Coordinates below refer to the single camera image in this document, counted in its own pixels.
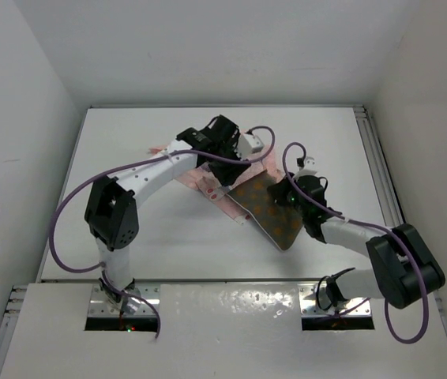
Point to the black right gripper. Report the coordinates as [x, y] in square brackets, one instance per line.
[287, 190]

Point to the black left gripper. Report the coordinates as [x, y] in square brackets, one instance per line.
[227, 175]

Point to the grey pillow with orange flowers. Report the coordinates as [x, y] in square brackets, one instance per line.
[281, 224]

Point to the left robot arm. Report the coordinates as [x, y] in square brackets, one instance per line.
[112, 208]

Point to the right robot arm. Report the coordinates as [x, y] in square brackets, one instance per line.
[401, 261]

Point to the white front cover panel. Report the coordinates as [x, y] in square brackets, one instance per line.
[210, 331]

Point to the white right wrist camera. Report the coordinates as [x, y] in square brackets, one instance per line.
[306, 166]

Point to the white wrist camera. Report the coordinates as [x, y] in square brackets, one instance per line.
[306, 166]
[248, 144]

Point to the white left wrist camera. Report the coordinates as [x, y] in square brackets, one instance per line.
[248, 144]

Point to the aluminium frame rail right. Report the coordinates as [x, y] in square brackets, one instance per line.
[387, 198]

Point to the aluminium frame rail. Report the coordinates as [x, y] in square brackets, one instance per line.
[10, 318]
[387, 198]

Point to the aluminium frame rail left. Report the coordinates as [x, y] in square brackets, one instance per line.
[10, 318]

